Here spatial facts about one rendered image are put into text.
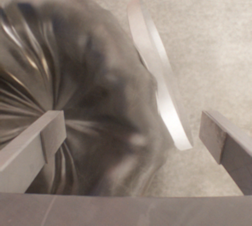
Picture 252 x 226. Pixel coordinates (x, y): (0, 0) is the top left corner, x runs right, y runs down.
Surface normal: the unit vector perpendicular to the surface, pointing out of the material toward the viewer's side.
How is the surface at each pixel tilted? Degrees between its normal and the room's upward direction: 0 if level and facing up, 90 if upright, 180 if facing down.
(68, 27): 46
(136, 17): 28
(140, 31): 19
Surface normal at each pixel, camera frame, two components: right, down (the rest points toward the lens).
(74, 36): -0.39, 0.59
